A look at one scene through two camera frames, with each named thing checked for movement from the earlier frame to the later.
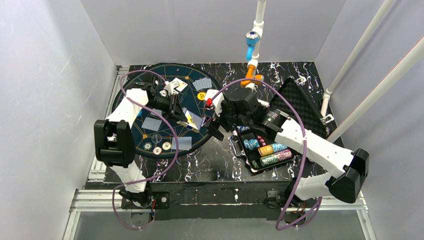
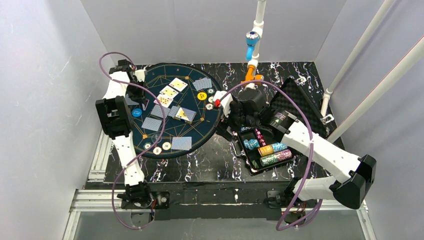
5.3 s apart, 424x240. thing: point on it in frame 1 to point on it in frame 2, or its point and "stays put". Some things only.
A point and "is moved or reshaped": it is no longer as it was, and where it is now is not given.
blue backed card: [174, 143] is moved or reshaped
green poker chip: [147, 146] stays put
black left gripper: [172, 103] to [135, 91]
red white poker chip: [157, 150] stays put
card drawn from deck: [152, 124] stays put
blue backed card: [185, 143] stays put
